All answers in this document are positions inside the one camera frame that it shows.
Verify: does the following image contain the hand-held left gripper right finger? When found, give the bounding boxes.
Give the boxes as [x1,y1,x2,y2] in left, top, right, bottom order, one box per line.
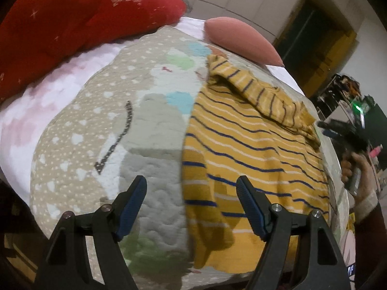
[236,175,353,290]

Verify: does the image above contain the person's right forearm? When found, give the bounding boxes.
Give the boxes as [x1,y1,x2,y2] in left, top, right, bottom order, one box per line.
[353,191,387,290]

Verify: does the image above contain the cluttered shelf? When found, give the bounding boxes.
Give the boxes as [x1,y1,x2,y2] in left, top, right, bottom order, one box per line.
[314,72,377,123]

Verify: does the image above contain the person's right hand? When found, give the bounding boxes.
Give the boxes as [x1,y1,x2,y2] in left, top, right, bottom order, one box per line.
[341,152,376,201]

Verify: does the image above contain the dark door with yellow frame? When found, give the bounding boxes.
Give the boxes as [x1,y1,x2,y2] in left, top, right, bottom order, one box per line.
[274,0,363,97]

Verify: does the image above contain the yellow striped sweater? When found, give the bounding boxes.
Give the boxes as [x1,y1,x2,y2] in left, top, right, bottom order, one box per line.
[181,54,331,274]

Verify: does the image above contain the printed quilted blanket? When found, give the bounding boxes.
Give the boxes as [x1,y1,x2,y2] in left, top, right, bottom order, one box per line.
[30,26,351,290]

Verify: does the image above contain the red patterned blanket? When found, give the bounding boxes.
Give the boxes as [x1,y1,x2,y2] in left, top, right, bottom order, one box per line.
[0,0,187,103]

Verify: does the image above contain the pink pillow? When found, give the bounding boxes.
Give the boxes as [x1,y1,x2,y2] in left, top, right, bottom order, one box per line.
[204,16,285,67]

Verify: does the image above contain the white and pink bedsheet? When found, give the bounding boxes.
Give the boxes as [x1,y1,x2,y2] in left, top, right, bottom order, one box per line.
[0,16,306,206]

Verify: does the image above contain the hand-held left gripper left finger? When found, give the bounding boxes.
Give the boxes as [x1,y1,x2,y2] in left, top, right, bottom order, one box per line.
[34,175,148,290]

